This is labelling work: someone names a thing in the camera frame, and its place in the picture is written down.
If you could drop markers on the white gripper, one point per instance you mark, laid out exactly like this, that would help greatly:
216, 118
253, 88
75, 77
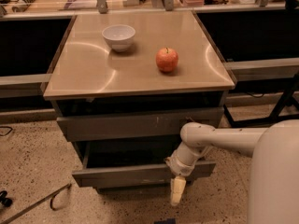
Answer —
179, 168

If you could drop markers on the grey drawer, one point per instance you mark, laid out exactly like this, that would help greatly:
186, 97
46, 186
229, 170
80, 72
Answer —
115, 164
137, 124

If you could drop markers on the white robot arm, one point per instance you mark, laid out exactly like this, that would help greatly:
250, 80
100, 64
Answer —
274, 170

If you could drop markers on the grey top drawer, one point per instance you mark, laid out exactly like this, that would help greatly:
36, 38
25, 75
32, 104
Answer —
137, 124

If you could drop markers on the grey drawer cabinet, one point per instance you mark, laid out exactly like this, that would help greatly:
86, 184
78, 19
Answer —
90, 78

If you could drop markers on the black metal stand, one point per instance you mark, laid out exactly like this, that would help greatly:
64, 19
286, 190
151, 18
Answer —
286, 99

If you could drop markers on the red apple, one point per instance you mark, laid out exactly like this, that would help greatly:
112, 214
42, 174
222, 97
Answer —
166, 60

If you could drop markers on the metal rod with hook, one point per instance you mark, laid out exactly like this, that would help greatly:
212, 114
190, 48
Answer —
50, 197

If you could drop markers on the white ceramic bowl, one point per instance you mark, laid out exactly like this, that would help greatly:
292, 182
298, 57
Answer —
119, 37

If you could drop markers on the black caster wheel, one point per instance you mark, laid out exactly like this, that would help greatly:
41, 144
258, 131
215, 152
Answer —
4, 200

